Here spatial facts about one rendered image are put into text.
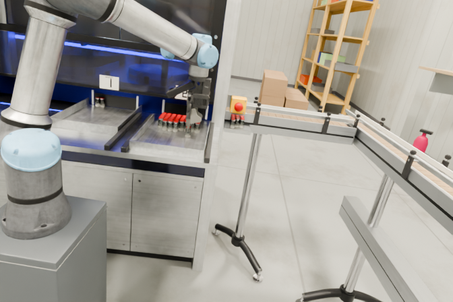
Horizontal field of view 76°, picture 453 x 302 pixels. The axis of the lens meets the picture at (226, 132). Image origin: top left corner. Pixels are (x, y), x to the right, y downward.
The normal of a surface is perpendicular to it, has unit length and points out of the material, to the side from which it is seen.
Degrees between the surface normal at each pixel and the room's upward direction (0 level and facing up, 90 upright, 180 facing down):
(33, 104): 88
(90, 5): 118
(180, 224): 90
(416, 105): 90
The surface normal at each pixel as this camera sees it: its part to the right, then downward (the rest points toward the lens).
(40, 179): 0.62, 0.34
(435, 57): -0.07, 0.32
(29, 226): 0.29, 0.06
